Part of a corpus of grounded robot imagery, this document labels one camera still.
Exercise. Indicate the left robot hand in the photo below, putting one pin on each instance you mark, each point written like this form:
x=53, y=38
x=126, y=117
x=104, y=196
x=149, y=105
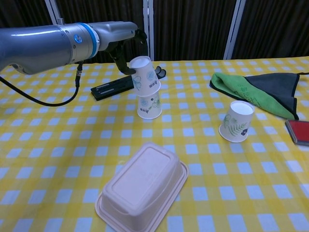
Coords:
x=113, y=32

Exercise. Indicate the white cup blue flower print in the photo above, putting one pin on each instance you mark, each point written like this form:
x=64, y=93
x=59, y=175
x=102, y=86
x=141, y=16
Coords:
x=144, y=77

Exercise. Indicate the white cup fern print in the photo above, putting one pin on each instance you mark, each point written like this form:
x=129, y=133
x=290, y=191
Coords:
x=235, y=123

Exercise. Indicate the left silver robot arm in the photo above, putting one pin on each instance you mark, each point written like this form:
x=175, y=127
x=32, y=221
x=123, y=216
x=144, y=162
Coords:
x=43, y=46

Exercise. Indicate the black folding stand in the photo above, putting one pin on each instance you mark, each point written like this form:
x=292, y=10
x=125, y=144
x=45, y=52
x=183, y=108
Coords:
x=108, y=88

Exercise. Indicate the white cup black line base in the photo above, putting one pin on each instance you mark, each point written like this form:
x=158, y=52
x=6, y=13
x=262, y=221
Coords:
x=148, y=108

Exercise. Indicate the yellow checked tablecloth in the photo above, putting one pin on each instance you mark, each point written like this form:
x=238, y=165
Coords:
x=72, y=149

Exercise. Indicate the pink plastic container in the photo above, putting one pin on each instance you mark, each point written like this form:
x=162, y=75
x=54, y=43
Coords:
x=140, y=183

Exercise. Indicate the green and grey cloth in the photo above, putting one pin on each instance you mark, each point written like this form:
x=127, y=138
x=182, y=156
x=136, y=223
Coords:
x=253, y=95

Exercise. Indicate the red box grey rim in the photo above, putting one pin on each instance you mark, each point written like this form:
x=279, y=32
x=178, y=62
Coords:
x=300, y=131

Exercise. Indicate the white screen frame post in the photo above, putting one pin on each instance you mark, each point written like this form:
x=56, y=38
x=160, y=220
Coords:
x=51, y=9
x=150, y=14
x=233, y=29

